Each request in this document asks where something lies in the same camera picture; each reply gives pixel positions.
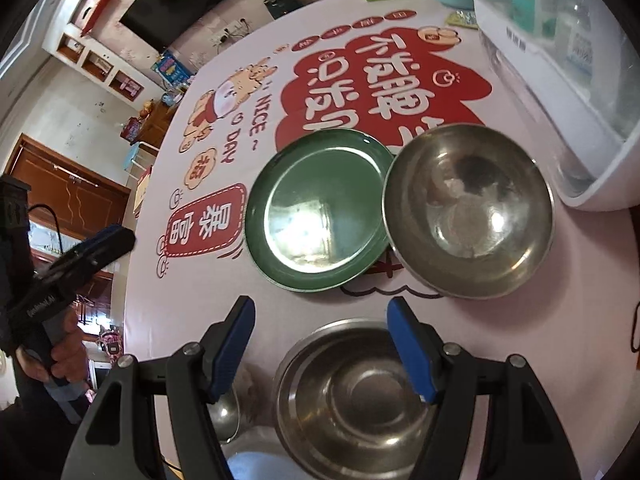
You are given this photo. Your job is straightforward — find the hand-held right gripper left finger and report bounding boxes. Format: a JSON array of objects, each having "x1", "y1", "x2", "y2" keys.
[{"x1": 62, "y1": 295, "x2": 257, "y2": 480}]

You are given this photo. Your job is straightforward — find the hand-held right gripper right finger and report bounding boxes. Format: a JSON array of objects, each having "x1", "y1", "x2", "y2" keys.
[{"x1": 386, "y1": 296, "x2": 583, "y2": 480}]

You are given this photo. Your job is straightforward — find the small steel bowl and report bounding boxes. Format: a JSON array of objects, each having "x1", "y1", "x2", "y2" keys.
[{"x1": 207, "y1": 385, "x2": 242, "y2": 443}]

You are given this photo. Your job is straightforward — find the large flat-bottomed steel bowl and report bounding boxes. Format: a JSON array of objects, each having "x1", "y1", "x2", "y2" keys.
[{"x1": 272, "y1": 319, "x2": 451, "y2": 480}]

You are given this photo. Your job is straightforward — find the blue patterned white bowl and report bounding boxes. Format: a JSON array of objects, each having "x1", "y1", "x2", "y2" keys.
[{"x1": 222, "y1": 430, "x2": 296, "y2": 480}]

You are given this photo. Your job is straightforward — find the steel bowl with pink outside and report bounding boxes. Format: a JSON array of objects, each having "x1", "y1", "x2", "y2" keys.
[{"x1": 382, "y1": 123, "x2": 556, "y2": 301}]

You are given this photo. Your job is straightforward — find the green plate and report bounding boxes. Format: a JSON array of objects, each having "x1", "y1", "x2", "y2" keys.
[{"x1": 244, "y1": 128, "x2": 396, "y2": 293}]

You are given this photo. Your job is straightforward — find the person's left forearm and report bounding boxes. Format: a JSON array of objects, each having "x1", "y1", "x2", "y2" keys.
[{"x1": 0, "y1": 355, "x2": 86, "y2": 480}]

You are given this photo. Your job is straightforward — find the person's left hand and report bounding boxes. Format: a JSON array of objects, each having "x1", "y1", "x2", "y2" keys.
[{"x1": 17, "y1": 312, "x2": 93, "y2": 391}]

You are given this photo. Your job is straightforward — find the brown wooden door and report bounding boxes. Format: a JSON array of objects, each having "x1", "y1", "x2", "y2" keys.
[{"x1": 5, "y1": 134, "x2": 131, "y2": 241}]

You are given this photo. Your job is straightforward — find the stack of books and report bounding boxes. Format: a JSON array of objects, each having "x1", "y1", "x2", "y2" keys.
[{"x1": 132, "y1": 165, "x2": 153, "y2": 218}]

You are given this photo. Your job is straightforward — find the pink printed tablecloth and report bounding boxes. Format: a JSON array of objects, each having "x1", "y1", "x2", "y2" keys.
[{"x1": 120, "y1": 0, "x2": 640, "y2": 480}]

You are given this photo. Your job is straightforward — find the blue stool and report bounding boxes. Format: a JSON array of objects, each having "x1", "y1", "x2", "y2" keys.
[{"x1": 125, "y1": 141, "x2": 156, "y2": 186}]

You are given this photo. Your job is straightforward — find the red box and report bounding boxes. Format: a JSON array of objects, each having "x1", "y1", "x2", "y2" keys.
[{"x1": 121, "y1": 117, "x2": 146, "y2": 143}]

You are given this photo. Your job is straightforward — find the wooden cabinet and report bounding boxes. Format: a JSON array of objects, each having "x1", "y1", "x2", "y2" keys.
[{"x1": 135, "y1": 97, "x2": 193, "y2": 148}]

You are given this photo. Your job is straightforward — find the blue printed box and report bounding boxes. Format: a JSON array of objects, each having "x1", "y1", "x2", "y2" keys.
[{"x1": 154, "y1": 51, "x2": 193, "y2": 88}]

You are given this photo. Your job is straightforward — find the black television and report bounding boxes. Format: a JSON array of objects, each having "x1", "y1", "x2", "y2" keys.
[{"x1": 119, "y1": 0, "x2": 257, "y2": 53}]

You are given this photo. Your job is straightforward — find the black air fryer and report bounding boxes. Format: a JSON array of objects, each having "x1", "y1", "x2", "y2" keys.
[{"x1": 263, "y1": 0, "x2": 306, "y2": 21}]

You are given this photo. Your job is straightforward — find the white sterilizer cabinet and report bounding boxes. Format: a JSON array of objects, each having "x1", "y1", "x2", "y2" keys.
[{"x1": 470, "y1": 0, "x2": 640, "y2": 212}]

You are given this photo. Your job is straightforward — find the black cable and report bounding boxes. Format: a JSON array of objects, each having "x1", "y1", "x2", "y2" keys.
[{"x1": 27, "y1": 203, "x2": 63, "y2": 258}]

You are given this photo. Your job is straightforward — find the red wall shelf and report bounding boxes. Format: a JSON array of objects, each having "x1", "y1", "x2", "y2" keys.
[{"x1": 80, "y1": 0, "x2": 121, "y2": 36}]

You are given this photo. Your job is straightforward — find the black strap loop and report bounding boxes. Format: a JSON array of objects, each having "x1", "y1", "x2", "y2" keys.
[{"x1": 627, "y1": 302, "x2": 640, "y2": 351}]

